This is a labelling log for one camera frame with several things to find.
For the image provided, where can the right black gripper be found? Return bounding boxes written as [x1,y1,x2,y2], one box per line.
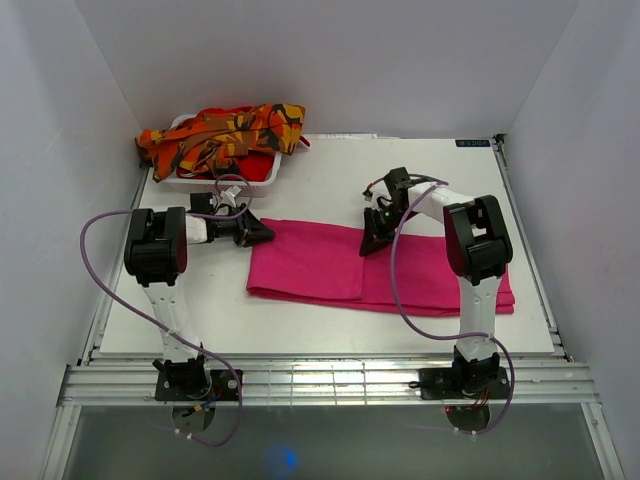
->
[360,205,417,258]

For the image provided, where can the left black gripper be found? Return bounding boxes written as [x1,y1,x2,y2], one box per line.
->
[210,203,274,247]

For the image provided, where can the pink trousers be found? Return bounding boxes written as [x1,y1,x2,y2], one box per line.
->
[245,216,516,317]

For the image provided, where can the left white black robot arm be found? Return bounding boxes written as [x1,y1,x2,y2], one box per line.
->
[124,187,276,400]

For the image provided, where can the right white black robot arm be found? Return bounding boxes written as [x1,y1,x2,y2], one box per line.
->
[359,167,513,399]

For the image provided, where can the orange camouflage trousers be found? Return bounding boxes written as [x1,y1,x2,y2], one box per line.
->
[135,103,307,182]

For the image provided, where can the white plastic basket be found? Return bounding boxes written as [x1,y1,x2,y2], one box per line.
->
[161,115,283,197]

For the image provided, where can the red garment in basket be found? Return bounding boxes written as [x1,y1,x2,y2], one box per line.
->
[176,105,281,182]

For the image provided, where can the blue label sticker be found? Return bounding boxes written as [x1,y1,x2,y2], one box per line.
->
[455,139,491,148]

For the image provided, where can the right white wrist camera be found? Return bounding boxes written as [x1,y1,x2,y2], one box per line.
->
[362,181,390,207]

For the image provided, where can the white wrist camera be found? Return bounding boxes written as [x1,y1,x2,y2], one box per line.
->
[219,185,243,208]
[362,181,390,207]

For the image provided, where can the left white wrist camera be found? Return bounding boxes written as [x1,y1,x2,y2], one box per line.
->
[219,185,243,208]

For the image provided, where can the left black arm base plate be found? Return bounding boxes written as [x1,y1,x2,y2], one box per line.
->
[153,369,243,403]

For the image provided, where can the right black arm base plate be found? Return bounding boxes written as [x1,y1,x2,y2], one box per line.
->
[416,367,511,401]

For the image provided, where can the aluminium front rail frame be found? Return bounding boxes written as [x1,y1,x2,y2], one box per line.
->
[41,357,624,479]

